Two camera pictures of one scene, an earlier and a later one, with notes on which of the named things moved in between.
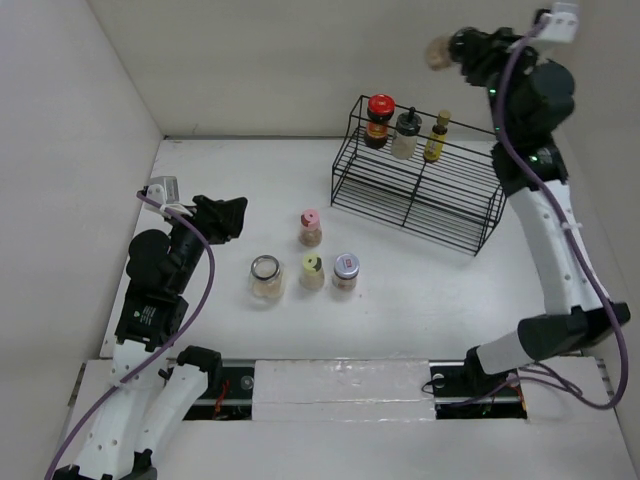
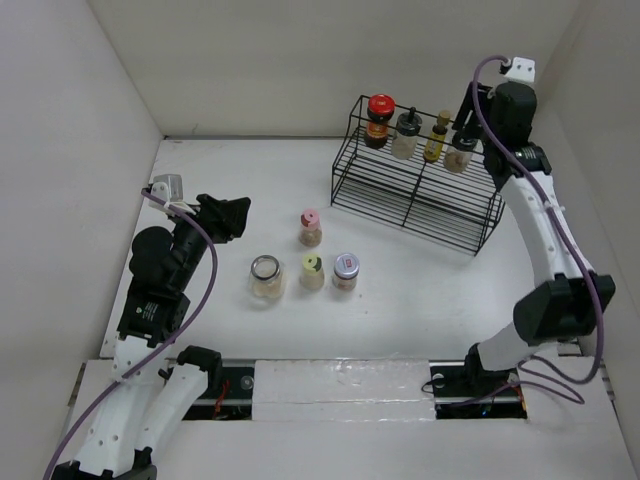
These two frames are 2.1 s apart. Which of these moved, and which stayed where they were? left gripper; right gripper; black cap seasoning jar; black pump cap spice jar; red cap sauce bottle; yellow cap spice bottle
Moved: right gripper; black pump cap spice jar
Stayed: red cap sauce bottle; yellow cap spice bottle; left gripper; black cap seasoning jar
